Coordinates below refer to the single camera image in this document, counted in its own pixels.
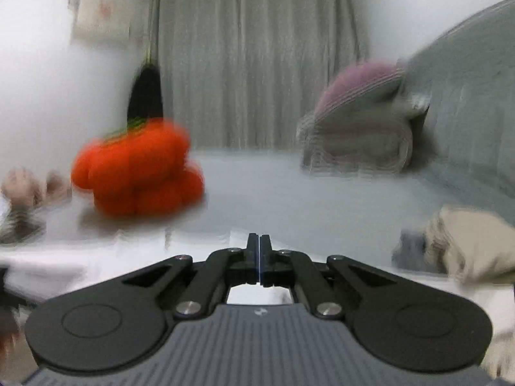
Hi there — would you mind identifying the grey star curtain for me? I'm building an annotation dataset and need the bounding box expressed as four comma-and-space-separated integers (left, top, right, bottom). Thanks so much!
144, 0, 371, 152

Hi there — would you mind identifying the folded grey garment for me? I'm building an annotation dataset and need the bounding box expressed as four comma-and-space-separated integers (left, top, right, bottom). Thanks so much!
392, 228, 444, 273

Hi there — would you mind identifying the grey bed sheet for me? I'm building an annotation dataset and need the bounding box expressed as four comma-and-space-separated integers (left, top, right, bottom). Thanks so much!
0, 148, 515, 291

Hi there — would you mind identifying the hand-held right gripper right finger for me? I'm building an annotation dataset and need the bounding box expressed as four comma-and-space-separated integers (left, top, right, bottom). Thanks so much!
260, 233, 403, 319

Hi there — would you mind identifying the folded beige garment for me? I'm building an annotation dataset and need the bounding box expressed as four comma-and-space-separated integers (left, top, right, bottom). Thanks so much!
424, 204, 515, 287

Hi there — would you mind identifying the pink pillow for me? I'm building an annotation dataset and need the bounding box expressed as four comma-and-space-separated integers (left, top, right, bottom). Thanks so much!
313, 60, 408, 118

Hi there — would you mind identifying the grey quilted blanket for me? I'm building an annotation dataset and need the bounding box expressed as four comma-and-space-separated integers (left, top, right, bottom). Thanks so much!
401, 0, 515, 226

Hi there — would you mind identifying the folded grey pink quilt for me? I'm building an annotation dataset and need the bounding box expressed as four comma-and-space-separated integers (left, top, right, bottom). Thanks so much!
297, 92, 429, 176

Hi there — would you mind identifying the crumpled pinkish beige cloth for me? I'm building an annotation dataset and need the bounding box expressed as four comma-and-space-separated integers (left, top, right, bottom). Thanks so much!
0, 166, 73, 210

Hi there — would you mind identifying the orange pumpkin plush pillow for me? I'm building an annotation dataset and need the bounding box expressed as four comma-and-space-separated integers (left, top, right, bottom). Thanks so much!
70, 118, 206, 218

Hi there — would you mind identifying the black plush toy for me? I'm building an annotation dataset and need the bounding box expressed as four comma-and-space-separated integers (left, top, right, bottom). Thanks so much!
126, 62, 166, 130

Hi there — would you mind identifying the white t-shirt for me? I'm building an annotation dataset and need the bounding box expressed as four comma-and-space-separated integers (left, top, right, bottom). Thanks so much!
0, 226, 294, 307

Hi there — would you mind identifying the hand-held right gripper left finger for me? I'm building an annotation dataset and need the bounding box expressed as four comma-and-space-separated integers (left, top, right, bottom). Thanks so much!
121, 232, 260, 317

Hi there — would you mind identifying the printed air conditioner cover cloth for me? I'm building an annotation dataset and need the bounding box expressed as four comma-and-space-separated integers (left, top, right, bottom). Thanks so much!
70, 0, 134, 43

